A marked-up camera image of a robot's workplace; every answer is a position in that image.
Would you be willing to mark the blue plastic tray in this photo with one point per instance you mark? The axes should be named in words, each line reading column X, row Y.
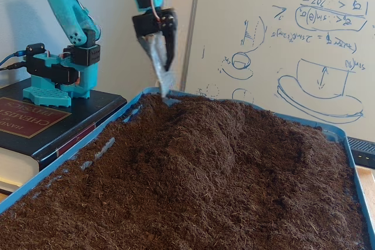
column 20, row 192

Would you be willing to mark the black chemistry physics handbook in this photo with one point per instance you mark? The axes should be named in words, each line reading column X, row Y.
column 29, row 118

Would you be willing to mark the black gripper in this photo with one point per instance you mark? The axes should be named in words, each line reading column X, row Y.
column 145, row 25

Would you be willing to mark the whiteboard with blue drawings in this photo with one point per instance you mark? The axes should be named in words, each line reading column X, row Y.
column 222, row 13

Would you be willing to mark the brown soil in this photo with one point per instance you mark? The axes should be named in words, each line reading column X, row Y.
column 190, row 188

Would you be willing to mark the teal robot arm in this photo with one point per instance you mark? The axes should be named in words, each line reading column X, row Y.
column 64, row 21

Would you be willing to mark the black vented box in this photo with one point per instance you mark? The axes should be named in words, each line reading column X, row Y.
column 363, row 152

